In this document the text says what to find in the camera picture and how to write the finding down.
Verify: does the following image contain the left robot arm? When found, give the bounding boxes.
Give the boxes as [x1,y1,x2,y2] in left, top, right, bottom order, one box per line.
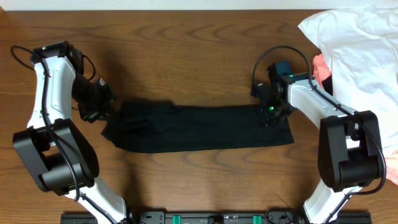
[12,41,134,223]

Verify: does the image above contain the black cable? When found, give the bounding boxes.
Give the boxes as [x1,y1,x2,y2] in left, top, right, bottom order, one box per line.
[249,45,388,224]
[10,45,118,224]

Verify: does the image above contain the white t-shirt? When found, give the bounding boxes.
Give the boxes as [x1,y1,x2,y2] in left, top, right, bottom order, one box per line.
[298,9,397,156]

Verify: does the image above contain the pink garment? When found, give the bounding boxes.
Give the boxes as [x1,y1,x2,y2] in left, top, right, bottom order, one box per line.
[313,54,333,95]

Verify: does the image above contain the black left cable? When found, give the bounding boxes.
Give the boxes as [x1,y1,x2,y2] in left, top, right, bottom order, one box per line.
[10,45,118,224]

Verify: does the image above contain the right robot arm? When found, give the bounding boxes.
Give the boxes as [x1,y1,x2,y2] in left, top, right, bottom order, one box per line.
[250,61,386,223]

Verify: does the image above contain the black t-shirt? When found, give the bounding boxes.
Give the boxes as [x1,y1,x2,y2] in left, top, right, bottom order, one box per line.
[102,101,294,154]

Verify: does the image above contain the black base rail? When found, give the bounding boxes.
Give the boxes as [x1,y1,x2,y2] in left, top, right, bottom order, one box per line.
[60,210,373,224]

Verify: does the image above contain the black right cable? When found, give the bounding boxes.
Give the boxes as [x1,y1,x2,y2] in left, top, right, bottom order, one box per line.
[249,45,388,224]

